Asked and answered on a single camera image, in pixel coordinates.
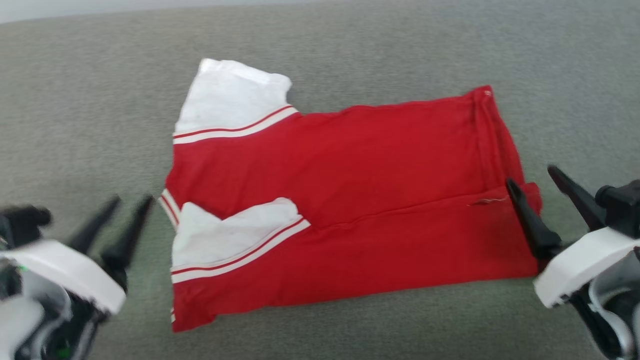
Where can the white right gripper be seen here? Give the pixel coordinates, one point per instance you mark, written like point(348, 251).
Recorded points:
point(580, 262)

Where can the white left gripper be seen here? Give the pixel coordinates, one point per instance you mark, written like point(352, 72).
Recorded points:
point(70, 270)

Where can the red and white jersey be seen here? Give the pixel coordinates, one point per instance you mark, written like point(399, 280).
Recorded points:
point(380, 200)

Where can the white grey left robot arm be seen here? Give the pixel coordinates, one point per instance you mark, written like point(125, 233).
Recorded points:
point(30, 320)

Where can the grey-green fabric sofa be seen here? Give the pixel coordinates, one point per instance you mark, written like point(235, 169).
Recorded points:
point(350, 45)

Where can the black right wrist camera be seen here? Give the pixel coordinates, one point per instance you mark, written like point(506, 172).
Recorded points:
point(622, 205)

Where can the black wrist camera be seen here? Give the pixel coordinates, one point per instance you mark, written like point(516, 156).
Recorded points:
point(622, 205)
point(25, 225)

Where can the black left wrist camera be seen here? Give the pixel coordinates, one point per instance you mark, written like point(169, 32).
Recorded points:
point(25, 225)

